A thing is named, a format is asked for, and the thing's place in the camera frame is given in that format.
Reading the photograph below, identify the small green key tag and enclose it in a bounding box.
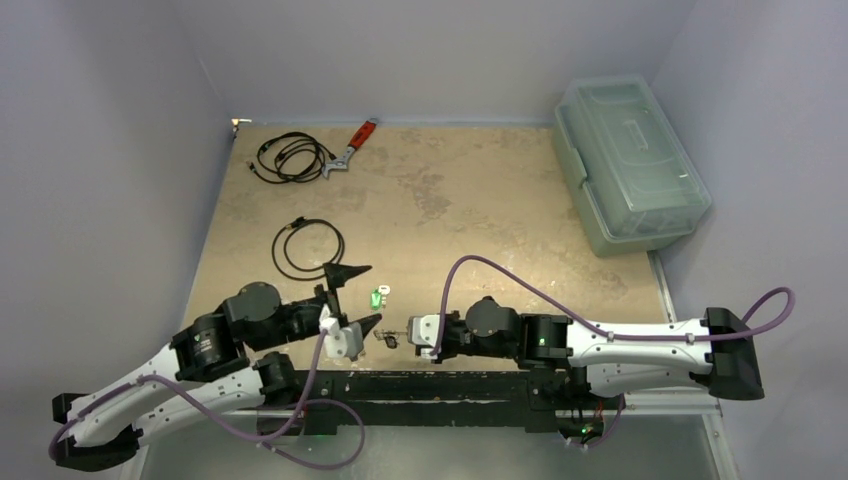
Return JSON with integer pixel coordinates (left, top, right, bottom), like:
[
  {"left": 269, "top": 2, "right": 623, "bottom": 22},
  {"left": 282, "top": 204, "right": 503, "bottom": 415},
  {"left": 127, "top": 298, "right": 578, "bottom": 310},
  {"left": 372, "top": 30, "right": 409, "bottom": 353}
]
[{"left": 370, "top": 284, "right": 391, "bottom": 311}]

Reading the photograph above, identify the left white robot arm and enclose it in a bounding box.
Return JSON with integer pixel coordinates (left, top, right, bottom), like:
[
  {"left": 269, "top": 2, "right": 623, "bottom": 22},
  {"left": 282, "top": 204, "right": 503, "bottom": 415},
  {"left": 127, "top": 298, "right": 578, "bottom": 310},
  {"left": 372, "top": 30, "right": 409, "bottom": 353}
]
[{"left": 48, "top": 263, "right": 382, "bottom": 472}]

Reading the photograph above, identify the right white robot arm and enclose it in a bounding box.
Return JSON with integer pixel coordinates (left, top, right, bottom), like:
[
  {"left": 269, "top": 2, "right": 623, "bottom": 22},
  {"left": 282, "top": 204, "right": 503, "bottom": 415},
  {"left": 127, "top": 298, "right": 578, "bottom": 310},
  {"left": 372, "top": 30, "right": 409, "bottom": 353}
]
[{"left": 409, "top": 297, "right": 764, "bottom": 407}]

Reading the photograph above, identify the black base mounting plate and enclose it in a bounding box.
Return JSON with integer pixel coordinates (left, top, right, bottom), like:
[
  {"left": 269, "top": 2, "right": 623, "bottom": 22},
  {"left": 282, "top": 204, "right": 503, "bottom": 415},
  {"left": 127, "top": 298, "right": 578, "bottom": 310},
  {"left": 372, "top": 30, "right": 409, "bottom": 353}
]
[{"left": 300, "top": 370, "right": 623, "bottom": 439}]

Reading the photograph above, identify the translucent green plastic toolbox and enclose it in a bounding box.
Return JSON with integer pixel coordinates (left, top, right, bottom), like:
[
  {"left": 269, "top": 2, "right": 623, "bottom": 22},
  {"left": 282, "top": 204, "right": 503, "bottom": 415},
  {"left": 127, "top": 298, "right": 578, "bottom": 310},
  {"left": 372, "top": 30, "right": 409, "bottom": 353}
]
[{"left": 553, "top": 74, "right": 711, "bottom": 257}]

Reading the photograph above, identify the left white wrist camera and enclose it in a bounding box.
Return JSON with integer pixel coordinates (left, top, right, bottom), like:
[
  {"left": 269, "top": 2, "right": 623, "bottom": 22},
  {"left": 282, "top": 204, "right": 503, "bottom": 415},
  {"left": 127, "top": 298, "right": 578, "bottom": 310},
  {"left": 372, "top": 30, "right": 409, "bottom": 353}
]
[{"left": 319, "top": 305, "right": 364, "bottom": 361}]

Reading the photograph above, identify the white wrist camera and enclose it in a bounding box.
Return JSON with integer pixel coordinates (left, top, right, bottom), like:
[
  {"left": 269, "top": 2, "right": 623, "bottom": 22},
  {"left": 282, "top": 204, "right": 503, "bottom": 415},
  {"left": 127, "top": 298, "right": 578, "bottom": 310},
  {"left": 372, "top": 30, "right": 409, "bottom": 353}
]
[
  {"left": 319, "top": 305, "right": 364, "bottom": 361},
  {"left": 407, "top": 314, "right": 441, "bottom": 361}
]

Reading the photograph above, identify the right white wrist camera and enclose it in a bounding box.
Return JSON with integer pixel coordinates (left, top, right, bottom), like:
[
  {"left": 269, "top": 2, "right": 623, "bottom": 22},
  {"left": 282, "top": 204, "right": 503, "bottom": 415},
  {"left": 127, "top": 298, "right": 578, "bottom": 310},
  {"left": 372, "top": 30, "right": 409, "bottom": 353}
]
[{"left": 407, "top": 314, "right": 441, "bottom": 361}]

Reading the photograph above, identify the red handled adjustable wrench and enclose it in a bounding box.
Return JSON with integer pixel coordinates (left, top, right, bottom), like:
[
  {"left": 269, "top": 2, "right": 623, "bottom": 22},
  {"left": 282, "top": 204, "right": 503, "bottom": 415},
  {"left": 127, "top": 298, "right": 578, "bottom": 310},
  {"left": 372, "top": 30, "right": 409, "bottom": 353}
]
[{"left": 321, "top": 118, "right": 379, "bottom": 179}]

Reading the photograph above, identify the coiled black cable far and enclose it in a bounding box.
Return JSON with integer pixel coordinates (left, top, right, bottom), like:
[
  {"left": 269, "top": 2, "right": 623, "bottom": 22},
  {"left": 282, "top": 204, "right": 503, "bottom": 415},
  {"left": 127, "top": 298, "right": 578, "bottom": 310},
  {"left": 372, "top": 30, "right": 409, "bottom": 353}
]
[{"left": 246, "top": 131, "right": 336, "bottom": 184}]

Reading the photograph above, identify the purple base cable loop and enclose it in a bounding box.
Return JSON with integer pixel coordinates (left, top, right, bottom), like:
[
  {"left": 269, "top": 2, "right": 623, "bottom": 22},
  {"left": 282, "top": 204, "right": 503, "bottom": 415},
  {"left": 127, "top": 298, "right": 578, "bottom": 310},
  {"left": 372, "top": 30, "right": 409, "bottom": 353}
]
[{"left": 255, "top": 397, "right": 367, "bottom": 470}]

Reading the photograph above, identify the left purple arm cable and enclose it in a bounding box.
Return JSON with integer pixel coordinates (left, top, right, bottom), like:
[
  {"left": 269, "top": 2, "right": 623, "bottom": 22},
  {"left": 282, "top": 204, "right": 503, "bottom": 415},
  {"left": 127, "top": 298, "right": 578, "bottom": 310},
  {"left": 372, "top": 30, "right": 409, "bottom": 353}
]
[{"left": 48, "top": 331, "right": 329, "bottom": 462}]

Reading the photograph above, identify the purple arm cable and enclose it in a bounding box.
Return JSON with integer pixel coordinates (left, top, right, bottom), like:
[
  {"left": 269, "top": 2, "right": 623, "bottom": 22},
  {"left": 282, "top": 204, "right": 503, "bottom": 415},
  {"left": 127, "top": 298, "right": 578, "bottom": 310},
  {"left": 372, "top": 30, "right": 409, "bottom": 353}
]
[
  {"left": 48, "top": 331, "right": 329, "bottom": 462},
  {"left": 430, "top": 255, "right": 796, "bottom": 356}
]

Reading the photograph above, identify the aluminium frame rail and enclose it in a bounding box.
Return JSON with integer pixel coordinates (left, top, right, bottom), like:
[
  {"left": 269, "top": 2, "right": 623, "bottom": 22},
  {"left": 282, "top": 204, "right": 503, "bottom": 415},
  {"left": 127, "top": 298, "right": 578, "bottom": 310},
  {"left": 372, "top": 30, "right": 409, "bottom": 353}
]
[{"left": 122, "top": 251, "right": 723, "bottom": 480}]

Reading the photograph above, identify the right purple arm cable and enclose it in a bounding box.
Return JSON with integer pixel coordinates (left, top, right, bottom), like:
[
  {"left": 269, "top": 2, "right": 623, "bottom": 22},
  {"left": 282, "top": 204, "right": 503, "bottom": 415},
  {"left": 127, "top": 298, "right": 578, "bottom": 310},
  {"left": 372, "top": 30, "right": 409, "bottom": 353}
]
[{"left": 430, "top": 255, "right": 796, "bottom": 356}]

